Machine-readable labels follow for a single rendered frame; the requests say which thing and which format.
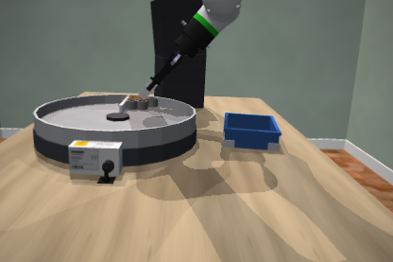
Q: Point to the dark grey metal bushing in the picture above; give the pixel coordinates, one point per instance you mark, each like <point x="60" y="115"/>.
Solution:
<point x="141" y="104"/>
<point x="131" y="104"/>
<point x="153" y="102"/>

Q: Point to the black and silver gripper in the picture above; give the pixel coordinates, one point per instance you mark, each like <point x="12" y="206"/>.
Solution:
<point x="186" y="48"/>

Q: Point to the blue open crate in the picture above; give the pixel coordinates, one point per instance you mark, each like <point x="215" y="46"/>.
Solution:
<point x="251" y="131"/>

